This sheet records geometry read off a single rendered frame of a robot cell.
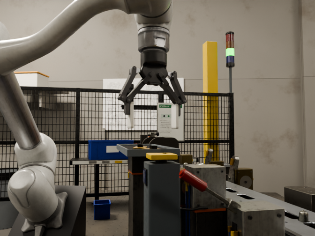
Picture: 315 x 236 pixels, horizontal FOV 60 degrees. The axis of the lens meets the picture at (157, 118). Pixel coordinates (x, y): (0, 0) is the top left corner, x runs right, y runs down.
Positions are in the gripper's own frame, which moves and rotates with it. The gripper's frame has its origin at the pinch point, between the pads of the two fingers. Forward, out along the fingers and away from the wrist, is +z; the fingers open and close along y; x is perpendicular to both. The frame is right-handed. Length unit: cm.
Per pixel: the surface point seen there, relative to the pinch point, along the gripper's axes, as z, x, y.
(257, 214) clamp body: 17.8, -29.7, 7.7
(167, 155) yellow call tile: 7.3, -16.1, -4.3
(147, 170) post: 10.4, -14.4, -8.1
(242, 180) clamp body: 24, 26, 56
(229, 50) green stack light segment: -69, 109, 123
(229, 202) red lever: 16.0, -26.0, 4.1
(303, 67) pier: -91, 180, 316
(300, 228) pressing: 23.0, -27.9, 22.0
